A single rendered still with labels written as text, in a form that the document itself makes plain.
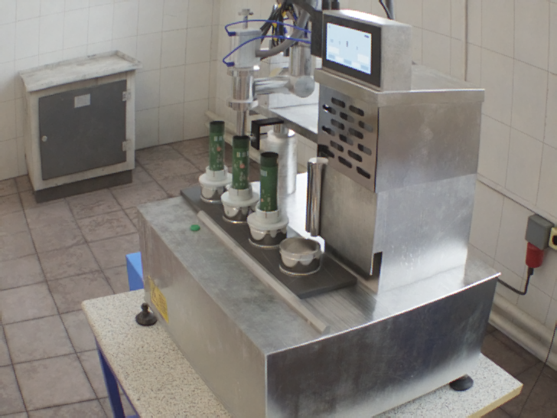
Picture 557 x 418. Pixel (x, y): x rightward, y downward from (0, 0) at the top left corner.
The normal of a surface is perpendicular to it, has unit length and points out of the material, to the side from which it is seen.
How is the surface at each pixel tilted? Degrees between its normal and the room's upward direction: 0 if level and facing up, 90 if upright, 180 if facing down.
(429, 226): 90
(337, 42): 90
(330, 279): 0
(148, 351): 0
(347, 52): 90
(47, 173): 90
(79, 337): 0
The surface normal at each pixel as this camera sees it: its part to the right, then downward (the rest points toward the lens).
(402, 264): 0.50, 0.37
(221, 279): 0.03, -0.91
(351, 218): -0.87, 0.18
